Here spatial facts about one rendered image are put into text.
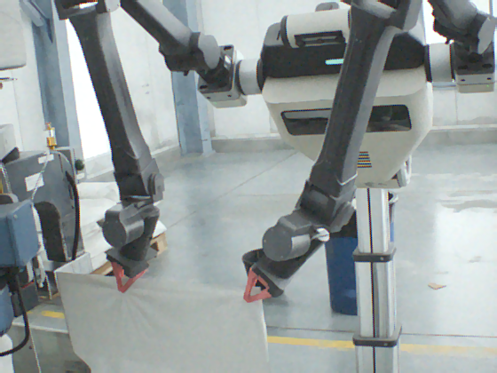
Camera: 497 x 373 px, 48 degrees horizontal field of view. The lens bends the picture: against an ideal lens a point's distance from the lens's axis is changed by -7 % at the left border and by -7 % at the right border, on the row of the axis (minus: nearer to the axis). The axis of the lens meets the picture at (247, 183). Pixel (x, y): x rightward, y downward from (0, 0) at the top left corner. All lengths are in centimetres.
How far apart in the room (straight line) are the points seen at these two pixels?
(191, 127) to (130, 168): 887
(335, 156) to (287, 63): 49
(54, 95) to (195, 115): 331
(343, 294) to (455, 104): 593
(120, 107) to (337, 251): 242
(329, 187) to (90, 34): 47
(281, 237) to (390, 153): 56
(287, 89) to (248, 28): 831
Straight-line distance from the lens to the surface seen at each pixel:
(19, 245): 95
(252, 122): 975
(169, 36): 122
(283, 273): 103
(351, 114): 87
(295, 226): 92
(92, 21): 101
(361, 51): 83
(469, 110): 899
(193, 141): 999
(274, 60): 136
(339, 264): 336
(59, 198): 142
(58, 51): 708
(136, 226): 109
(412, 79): 131
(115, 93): 105
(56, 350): 196
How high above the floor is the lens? 148
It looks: 12 degrees down
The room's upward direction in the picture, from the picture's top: 7 degrees counter-clockwise
